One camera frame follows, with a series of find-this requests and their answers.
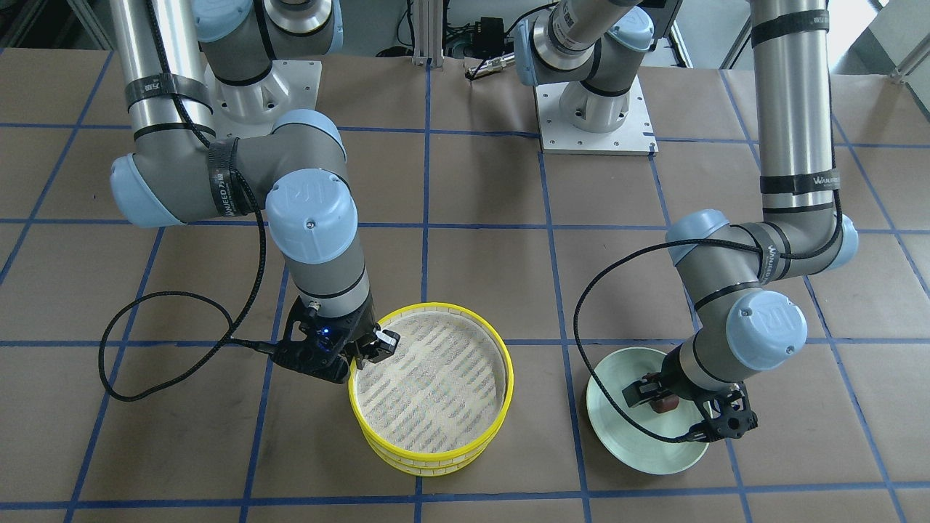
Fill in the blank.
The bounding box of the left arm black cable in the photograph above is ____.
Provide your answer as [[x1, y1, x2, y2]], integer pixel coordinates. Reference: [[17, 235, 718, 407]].
[[573, 160, 844, 444]]

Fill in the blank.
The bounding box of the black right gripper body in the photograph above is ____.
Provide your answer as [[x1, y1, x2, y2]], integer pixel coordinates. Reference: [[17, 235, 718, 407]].
[[270, 296, 401, 384]]

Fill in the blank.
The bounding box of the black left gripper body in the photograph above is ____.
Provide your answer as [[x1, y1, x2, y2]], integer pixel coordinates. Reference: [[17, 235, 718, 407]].
[[623, 360, 759, 443]]

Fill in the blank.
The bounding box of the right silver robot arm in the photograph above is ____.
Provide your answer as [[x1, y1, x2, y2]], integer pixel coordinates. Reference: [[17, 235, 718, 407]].
[[110, 1, 400, 384]]

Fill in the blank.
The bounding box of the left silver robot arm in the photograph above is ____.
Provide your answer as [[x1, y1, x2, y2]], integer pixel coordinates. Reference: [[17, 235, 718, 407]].
[[591, 1, 858, 444]]

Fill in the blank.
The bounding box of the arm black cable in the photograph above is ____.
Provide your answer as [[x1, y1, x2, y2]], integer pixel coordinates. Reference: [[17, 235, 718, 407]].
[[573, 160, 844, 444], [98, 0, 291, 402]]

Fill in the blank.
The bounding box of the aluminium frame post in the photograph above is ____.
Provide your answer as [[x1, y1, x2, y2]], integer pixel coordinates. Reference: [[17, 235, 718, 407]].
[[411, 0, 445, 69]]

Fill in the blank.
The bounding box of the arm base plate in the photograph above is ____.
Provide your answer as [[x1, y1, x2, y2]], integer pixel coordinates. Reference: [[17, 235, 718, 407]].
[[534, 77, 658, 155], [205, 60, 323, 139]]

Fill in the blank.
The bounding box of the yellow steamer layer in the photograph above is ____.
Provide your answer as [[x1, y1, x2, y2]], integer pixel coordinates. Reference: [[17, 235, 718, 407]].
[[348, 302, 515, 453], [359, 421, 503, 477]]

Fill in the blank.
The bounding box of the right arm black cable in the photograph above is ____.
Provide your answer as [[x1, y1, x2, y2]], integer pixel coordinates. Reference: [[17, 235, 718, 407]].
[[98, 0, 291, 402]]

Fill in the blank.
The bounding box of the brown bun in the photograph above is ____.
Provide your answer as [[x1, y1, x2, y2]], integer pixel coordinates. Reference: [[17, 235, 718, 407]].
[[649, 394, 681, 414]]

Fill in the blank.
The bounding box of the light green plate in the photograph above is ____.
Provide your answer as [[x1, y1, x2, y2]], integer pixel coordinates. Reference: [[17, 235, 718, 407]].
[[586, 346, 710, 474]]

